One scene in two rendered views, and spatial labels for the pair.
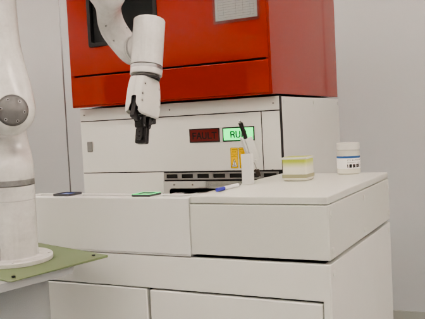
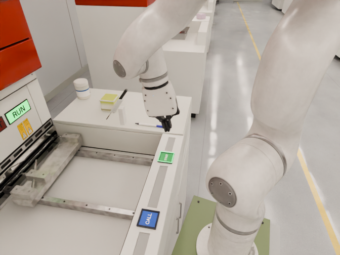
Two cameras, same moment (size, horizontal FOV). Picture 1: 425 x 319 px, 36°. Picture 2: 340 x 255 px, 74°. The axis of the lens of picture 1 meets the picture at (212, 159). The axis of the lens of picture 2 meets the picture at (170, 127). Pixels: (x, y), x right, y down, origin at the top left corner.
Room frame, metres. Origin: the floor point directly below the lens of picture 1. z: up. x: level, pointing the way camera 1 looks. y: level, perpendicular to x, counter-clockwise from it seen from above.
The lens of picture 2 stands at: (1.85, 0.79, 1.56)
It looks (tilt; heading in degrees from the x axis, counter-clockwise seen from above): 36 degrees down; 253
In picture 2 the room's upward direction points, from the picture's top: straight up
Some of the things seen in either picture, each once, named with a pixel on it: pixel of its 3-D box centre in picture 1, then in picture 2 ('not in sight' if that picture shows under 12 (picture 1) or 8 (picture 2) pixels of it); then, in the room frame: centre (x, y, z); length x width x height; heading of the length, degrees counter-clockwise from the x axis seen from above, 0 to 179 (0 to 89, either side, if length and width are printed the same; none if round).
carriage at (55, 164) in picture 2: not in sight; (52, 167); (2.12, 0.00, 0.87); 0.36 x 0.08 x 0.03; 63
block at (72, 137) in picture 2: not in sight; (72, 137); (2.05, -0.15, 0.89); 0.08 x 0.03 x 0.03; 153
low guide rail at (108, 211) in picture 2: not in sight; (76, 205); (2.03, 0.20, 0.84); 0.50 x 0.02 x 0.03; 153
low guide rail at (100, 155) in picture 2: not in sight; (105, 156); (1.91, -0.04, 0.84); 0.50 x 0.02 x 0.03; 153
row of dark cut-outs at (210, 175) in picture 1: (219, 175); (17, 152); (2.23, -0.02, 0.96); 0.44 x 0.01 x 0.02; 63
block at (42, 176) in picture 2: not in sight; (38, 175); (2.16, 0.06, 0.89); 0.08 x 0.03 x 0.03; 153
